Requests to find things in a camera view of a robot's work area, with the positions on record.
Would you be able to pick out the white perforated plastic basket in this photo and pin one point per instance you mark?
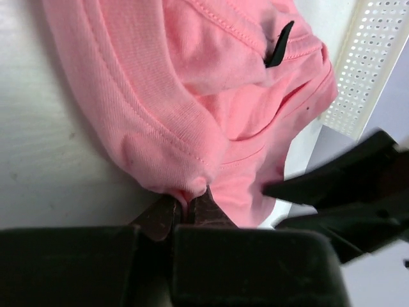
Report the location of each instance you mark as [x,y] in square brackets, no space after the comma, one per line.
[376,36]

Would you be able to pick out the pink t shirt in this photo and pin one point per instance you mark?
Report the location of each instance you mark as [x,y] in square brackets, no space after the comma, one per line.
[196,96]

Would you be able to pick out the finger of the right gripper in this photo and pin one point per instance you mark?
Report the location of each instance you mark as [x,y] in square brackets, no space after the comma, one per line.
[341,180]
[354,232]

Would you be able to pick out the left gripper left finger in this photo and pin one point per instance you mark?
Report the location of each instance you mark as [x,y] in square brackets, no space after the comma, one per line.
[86,265]

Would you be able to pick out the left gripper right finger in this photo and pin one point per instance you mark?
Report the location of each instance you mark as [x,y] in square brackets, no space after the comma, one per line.
[219,264]

